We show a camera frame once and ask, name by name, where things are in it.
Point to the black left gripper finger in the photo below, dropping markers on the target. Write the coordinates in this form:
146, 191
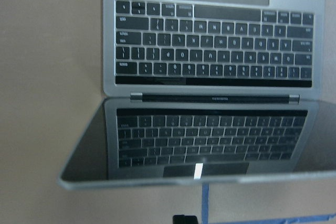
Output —
184, 219

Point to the silver laptop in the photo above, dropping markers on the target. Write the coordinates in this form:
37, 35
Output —
208, 91

